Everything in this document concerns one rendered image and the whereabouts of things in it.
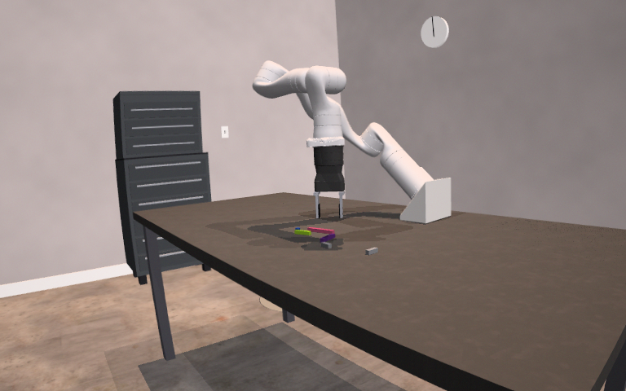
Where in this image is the pink rod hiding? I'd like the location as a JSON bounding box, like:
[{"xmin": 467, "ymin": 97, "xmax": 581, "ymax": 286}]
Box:
[{"xmin": 307, "ymin": 227, "xmax": 334, "ymax": 234}]

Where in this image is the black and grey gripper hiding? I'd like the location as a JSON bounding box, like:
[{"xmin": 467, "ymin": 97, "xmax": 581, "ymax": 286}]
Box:
[{"xmin": 306, "ymin": 125, "xmax": 345, "ymax": 218}]

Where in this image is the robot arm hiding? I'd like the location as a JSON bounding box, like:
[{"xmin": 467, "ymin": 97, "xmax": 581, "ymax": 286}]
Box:
[{"xmin": 252, "ymin": 61, "xmax": 434, "ymax": 200}]

